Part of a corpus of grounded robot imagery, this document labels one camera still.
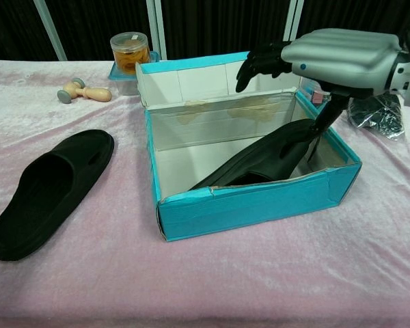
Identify black slipper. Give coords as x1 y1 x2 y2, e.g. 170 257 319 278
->
0 128 115 262
187 118 325 191

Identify black socks in plastic pack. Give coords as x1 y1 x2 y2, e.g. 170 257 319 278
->
347 94 407 140

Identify black curtain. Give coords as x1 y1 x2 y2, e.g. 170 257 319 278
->
0 0 410 62

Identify clear jar with coloured pieces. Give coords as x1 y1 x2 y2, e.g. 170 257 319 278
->
299 77 331 111

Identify pink velvet tablecloth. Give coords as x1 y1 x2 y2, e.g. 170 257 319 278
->
0 59 410 328

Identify clear container with blue lid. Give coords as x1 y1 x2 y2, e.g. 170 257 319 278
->
108 51 161 96

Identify clear jar with orange contents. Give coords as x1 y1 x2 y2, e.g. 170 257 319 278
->
109 32 151 75

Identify blue cardboard shoe box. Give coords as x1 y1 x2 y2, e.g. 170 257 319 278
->
135 51 363 243

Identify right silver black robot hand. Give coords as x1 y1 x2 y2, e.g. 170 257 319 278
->
234 29 402 137

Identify white frame post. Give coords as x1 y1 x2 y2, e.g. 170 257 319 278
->
146 0 167 59
282 0 308 42
32 0 68 62

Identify wooden toy hammer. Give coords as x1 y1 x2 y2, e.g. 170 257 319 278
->
57 77 113 105

